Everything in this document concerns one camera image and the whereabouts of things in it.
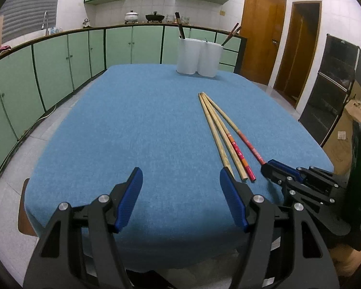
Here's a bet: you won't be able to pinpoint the black chopstick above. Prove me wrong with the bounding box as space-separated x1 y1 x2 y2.
177 12 186 39
174 12 183 39

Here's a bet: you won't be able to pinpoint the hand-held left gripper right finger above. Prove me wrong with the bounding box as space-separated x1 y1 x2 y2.
219 169 340 289

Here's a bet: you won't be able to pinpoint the person's right forearm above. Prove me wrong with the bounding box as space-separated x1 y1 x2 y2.
329 242 361 279

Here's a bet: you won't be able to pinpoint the wooden door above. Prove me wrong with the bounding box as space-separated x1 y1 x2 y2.
238 0 287 85

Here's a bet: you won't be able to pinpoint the wooden doorway frame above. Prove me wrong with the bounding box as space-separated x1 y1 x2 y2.
273 0 322 109

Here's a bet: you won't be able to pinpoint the large cardboard box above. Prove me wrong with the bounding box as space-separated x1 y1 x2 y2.
322 98 361 175

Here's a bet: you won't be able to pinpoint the reddish brown chopstick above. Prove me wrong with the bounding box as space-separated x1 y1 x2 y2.
224 27 242 46
222 22 239 46

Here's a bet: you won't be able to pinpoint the white double utensil holder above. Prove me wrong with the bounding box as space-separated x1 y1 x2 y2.
176 37 224 77

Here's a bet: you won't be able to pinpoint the blue tablecloth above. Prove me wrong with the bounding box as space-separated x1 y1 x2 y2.
23 64 334 270

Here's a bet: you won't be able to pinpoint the black wok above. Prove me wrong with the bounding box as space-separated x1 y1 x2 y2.
145 11 165 23

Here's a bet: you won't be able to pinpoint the flat cardboard sheet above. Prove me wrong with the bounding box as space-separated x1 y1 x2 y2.
347 80 361 100

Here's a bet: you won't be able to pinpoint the bamboo chopstick red striped end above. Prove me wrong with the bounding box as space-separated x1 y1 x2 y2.
204 93 266 165

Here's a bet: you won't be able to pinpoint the black glass-front cabinet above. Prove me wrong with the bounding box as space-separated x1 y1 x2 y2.
299 34 361 146

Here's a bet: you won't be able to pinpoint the plain bamboo chopstick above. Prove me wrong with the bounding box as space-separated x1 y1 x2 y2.
200 93 250 183
198 94 236 179

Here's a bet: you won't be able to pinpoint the green base cabinets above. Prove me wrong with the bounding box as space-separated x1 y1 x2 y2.
0 24 247 187

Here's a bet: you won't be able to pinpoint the white cable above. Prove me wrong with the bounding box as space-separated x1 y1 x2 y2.
24 102 58 136

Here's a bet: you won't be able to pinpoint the grey window blind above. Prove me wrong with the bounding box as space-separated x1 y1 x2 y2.
0 0 64 39

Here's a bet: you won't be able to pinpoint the bamboo chopstick red floral end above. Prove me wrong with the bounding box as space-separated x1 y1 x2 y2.
203 93 257 184

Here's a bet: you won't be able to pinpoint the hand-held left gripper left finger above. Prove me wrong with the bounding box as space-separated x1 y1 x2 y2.
22 167 143 289

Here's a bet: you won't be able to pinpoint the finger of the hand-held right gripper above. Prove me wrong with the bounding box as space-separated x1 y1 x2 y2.
268 159 346 187
260 165 343 214

